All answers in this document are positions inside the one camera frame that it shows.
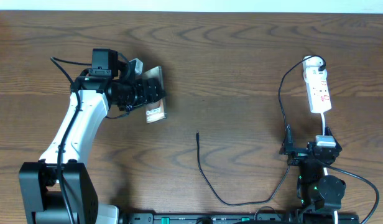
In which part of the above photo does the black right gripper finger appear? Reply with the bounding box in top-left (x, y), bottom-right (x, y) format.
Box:
top-left (325, 126), bottom-right (338, 144)
top-left (279, 124), bottom-right (294, 155)

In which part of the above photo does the rose gold Galaxy smartphone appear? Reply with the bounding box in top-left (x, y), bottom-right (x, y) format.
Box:
top-left (142, 66), bottom-right (167, 124)

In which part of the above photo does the black USB charging cable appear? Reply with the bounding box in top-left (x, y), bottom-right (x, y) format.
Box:
top-left (195, 55), bottom-right (327, 207)

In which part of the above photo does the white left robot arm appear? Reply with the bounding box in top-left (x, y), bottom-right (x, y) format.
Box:
top-left (19, 49), bottom-right (166, 223)

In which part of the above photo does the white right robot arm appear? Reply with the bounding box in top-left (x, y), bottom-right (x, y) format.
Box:
top-left (279, 125), bottom-right (346, 221)

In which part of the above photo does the white power strip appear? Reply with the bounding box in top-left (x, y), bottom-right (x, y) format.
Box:
top-left (302, 55), bottom-right (331, 114)

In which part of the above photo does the white power strip cord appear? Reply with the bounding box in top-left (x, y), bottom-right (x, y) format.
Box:
top-left (320, 112), bottom-right (339, 224)

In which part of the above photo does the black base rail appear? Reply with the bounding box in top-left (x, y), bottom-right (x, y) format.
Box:
top-left (118, 212), bottom-right (360, 224)

